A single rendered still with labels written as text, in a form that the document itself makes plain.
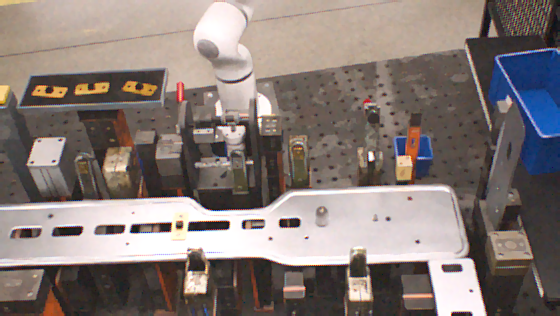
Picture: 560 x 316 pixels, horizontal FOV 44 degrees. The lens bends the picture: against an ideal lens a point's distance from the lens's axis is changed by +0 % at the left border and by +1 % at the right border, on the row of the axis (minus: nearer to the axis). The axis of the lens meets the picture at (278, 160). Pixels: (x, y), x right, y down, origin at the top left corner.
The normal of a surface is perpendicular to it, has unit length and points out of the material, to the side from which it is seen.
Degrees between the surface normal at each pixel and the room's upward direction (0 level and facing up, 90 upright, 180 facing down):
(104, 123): 90
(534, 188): 0
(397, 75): 0
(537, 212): 0
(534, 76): 90
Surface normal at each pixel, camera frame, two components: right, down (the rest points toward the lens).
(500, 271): 0.00, 0.71
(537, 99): -0.06, -0.69
